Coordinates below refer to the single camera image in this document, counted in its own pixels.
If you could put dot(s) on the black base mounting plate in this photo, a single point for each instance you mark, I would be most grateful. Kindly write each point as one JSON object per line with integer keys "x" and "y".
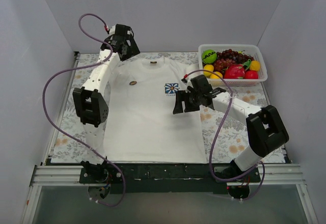
{"x": 152, "y": 177}

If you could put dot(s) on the green toy ball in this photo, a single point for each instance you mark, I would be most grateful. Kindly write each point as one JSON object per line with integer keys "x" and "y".
{"x": 209, "y": 56}

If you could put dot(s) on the orange yellow fruit toy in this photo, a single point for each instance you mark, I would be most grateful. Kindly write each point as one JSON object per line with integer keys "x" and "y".
{"x": 216, "y": 75}

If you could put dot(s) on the red dragon fruit toy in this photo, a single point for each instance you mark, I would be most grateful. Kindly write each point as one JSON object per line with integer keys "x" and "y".
{"x": 235, "y": 72}

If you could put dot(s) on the white plastic fruit basket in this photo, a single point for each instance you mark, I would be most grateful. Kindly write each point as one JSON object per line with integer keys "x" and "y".
{"x": 248, "y": 49}

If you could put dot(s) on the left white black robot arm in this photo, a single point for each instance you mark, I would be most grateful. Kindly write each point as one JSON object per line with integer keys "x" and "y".
{"x": 90, "y": 105}

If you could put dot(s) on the red apple toy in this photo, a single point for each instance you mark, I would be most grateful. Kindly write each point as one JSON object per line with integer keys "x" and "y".
{"x": 251, "y": 74}

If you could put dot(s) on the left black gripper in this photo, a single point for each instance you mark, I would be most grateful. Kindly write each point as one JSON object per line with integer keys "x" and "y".
{"x": 130, "y": 47}

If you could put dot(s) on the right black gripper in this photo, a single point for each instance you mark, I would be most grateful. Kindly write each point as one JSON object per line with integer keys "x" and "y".
{"x": 188, "y": 99}

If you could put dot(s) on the aluminium frame rail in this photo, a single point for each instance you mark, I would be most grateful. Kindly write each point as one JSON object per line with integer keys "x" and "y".
{"x": 68, "y": 175}

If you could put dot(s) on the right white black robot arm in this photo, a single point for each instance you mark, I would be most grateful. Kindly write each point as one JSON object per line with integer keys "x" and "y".
{"x": 265, "y": 128}

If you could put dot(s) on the yellow lemon toy left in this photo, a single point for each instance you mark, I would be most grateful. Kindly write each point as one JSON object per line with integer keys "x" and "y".
{"x": 208, "y": 70}

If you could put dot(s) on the white daisy print t-shirt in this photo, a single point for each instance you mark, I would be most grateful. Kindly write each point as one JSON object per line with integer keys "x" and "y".
{"x": 141, "y": 126}

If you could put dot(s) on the yellow fruit toy right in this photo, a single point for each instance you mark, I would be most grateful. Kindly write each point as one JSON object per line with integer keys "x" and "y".
{"x": 255, "y": 65}

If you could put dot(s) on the dark red grape bunch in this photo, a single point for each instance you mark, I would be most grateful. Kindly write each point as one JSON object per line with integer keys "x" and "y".
{"x": 230, "y": 57}

